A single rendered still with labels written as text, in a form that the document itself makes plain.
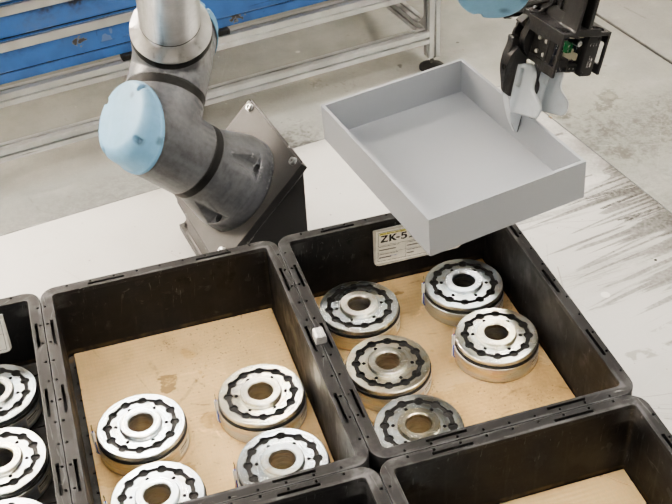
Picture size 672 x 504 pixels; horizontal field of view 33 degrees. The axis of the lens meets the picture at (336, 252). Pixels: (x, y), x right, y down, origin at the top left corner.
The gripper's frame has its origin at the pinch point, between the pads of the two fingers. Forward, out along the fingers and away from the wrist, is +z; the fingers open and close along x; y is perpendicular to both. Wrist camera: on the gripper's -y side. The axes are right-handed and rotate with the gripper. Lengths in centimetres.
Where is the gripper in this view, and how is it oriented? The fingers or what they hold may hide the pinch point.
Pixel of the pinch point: (518, 118)
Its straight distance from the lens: 139.9
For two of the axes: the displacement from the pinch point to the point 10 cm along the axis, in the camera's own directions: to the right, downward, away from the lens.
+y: 4.9, 5.2, -7.0
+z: -1.6, 8.4, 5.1
